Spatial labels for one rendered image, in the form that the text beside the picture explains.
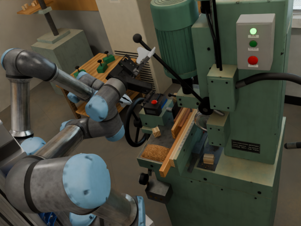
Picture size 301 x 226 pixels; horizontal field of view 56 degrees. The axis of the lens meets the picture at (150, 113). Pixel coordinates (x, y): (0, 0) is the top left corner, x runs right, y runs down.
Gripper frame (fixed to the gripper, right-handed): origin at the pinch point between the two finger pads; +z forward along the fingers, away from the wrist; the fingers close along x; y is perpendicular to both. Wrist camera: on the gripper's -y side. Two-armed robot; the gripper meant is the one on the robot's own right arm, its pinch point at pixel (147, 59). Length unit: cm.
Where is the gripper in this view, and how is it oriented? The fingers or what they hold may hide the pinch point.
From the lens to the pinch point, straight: 114.2
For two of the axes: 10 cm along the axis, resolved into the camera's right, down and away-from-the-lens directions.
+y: -7.6, -6.4, -1.3
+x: -4.8, 4.1, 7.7
